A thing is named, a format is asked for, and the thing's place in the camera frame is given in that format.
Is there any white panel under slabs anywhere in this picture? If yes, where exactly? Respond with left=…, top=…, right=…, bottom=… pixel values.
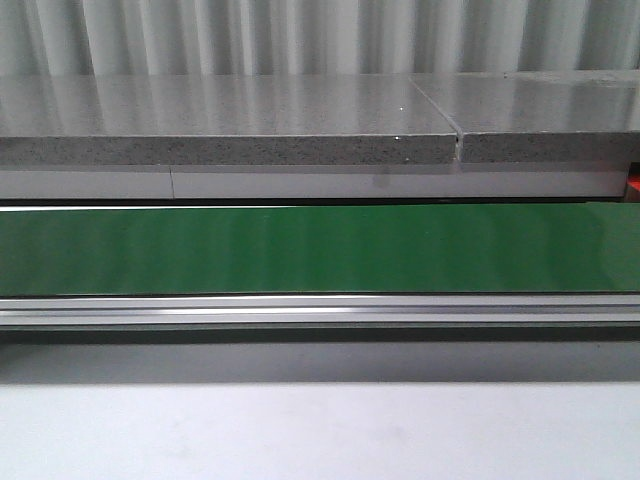
left=1, top=162, right=629, bottom=201

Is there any grey stone slab right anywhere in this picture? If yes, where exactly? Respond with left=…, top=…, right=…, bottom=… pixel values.
left=411, top=70, right=639, bottom=165

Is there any grey stone slab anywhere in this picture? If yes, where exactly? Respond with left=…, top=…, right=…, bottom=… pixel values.
left=411, top=70, right=639, bottom=165
left=1, top=75, right=457, bottom=167

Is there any green conveyor belt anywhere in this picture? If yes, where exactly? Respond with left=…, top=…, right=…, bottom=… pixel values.
left=1, top=202, right=639, bottom=297

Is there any grey stone slab left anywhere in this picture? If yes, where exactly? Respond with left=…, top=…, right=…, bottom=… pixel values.
left=1, top=75, right=457, bottom=167

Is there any red object behind conveyor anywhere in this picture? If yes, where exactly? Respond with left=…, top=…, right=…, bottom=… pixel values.
left=623, top=162, right=640, bottom=203

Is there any white curtain backdrop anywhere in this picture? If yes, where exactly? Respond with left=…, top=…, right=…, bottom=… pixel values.
left=1, top=1, right=639, bottom=75

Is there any aluminium conveyor side rail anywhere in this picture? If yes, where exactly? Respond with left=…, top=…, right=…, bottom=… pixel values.
left=1, top=293, right=639, bottom=330

